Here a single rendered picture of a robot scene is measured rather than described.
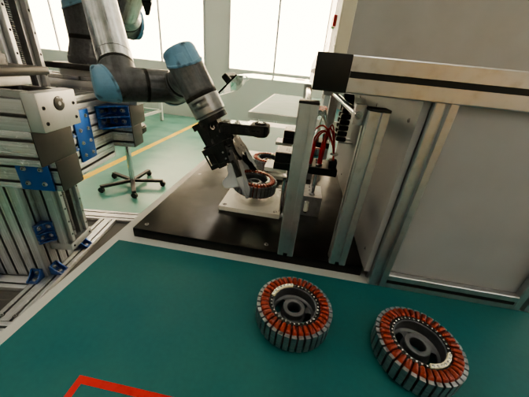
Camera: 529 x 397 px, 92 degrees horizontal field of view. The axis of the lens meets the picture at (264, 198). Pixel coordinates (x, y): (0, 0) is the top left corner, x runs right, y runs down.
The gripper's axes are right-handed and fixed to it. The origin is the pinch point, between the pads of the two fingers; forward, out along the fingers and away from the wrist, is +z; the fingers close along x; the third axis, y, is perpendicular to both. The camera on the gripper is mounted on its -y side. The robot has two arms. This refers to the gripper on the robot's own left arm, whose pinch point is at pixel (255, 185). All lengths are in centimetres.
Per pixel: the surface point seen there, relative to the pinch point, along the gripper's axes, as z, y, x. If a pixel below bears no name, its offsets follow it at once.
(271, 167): -3.8, -6.6, 2.7
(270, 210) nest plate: 5.4, -2.8, 6.0
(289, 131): -5.8, -10.3, -21.0
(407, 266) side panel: 17.8, -26.8, 20.5
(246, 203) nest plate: 2.3, 2.7, 4.3
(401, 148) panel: -3.4, -30.8, 18.5
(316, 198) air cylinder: 7.2, -14.0, 3.7
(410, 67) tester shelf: -14.5, -33.3, 21.8
